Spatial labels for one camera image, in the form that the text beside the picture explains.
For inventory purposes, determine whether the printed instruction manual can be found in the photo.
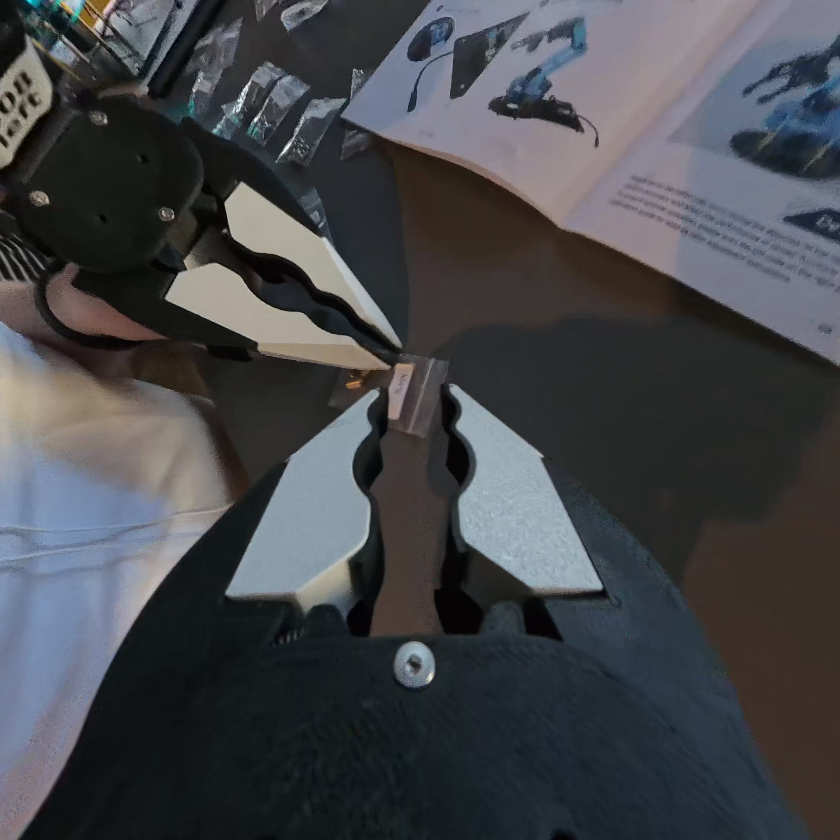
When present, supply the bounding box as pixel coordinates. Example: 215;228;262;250
341;0;840;366

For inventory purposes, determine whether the small clear screw pouch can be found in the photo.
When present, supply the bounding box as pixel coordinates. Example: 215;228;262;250
329;354;450;438

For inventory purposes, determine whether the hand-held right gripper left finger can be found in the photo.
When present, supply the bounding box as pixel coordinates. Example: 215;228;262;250
225;387;388;636

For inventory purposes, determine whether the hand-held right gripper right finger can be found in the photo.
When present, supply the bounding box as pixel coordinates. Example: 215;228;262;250
435;383;605;636

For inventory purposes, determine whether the scatter of clear screw bags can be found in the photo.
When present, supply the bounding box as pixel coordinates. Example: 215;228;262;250
184;0;376;164

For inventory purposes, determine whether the person in white shirt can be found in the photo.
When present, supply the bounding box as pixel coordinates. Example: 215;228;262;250
0;320;245;840

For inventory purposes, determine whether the dark work desk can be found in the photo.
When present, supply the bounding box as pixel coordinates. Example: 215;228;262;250
67;0;840;840

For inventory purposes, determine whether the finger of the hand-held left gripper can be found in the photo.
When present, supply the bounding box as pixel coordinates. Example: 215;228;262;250
164;262;395;371
223;179;403;354

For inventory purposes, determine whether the striped cloth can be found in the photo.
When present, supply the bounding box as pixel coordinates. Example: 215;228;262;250
0;234;49;283

